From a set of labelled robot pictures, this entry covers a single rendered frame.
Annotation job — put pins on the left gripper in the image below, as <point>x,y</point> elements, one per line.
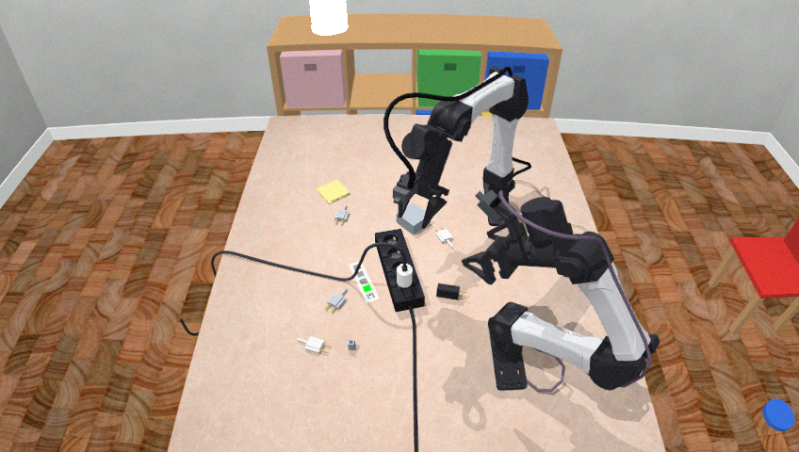
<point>509,254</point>

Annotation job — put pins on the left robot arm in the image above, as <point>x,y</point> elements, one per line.
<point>514,327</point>

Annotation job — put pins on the pale yellow square pad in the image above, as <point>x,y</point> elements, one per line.
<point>333,191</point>

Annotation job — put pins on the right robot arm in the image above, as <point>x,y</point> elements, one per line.
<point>456,117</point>

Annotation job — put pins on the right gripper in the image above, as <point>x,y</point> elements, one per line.
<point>430,175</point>

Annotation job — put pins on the white plug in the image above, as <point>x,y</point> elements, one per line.
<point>444,236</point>
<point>314,344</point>

